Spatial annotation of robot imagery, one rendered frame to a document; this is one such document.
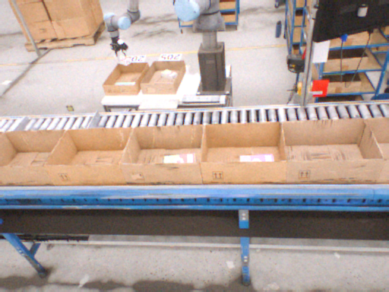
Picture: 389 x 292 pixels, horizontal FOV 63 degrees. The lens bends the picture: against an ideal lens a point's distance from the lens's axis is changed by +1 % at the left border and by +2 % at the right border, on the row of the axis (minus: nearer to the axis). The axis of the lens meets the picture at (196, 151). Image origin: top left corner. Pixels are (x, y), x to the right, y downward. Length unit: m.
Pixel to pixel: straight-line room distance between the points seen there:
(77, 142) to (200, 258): 1.15
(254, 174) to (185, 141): 0.47
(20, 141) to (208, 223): 1.21
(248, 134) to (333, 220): 0.62
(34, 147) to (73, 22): 4.12
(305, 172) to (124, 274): 1.49
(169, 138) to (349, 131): 0.93
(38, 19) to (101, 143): 4.58
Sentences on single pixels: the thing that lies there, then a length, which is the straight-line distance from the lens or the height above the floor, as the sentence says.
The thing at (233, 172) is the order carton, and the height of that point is 0.98.
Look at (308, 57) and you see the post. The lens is 2.14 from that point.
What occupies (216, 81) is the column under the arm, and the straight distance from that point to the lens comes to 2.44.
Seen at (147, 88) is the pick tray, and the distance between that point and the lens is 2.59.
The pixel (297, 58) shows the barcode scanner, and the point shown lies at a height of 1.08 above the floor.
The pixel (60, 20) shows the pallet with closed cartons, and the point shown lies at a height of 0.43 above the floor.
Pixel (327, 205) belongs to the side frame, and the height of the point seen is 0.79.
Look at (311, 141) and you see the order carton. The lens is 1.77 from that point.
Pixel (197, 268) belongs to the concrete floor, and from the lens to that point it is 2.34.
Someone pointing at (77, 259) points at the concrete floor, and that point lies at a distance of 2.64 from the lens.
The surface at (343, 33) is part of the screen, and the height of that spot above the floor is 1.29.
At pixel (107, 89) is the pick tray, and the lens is 2.71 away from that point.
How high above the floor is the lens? 2.05
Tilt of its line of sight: 41 degrees down
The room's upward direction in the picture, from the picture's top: 9 degrees counter-clockwise
